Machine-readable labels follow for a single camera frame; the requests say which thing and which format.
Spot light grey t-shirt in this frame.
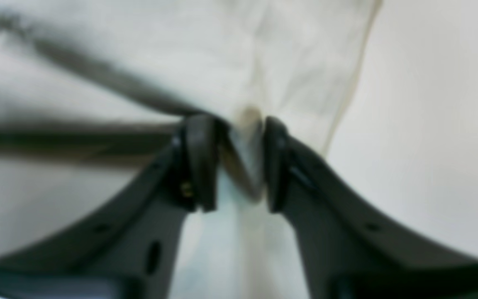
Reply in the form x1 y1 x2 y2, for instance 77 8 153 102
0 0 382 299

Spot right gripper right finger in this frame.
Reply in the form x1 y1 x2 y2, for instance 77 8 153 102
263 117 478 299

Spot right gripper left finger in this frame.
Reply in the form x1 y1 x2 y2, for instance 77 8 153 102
0 114 219 299

